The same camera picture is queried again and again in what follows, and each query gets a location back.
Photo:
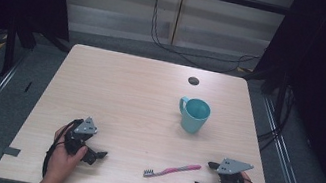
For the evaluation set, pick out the pink toothbrush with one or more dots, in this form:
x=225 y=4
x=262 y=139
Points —
x=170 y=170

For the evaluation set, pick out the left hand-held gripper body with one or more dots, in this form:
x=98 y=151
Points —
x=86 y=127

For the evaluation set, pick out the person's left hand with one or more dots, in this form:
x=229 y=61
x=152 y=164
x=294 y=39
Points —
x=62 y=163

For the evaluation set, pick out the black stand leg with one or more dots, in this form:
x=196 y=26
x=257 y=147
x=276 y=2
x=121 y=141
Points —
x=9 y=47

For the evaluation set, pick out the teal cup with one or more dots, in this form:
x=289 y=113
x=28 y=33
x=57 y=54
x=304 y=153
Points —
x=194 y=115

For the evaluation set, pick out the dark round table grommet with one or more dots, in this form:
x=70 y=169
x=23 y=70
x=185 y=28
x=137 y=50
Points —
x=193 y=81

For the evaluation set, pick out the grey tape strip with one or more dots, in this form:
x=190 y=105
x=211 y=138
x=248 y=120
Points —
x=11 y=151

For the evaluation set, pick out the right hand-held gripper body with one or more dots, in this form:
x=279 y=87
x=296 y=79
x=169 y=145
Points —
x=232 y=176

